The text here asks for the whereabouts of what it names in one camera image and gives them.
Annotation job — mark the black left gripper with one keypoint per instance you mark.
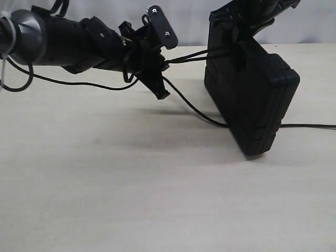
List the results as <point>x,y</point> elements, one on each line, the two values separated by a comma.
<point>143,51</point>

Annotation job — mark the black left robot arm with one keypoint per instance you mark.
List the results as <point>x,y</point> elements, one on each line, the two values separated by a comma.
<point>41,37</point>

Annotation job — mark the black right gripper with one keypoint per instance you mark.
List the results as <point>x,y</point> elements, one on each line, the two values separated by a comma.
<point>242,20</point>

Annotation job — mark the white zip tie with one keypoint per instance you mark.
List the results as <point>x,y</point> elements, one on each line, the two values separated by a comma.
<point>11,46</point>

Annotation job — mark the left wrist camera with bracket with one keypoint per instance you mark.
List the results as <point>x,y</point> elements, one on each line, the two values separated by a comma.
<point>161,26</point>

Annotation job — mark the white backdrop curtain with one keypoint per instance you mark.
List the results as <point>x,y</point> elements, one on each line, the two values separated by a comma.
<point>309,22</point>

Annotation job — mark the black plastic carrying case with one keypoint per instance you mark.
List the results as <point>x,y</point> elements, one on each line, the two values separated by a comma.
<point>254,101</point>

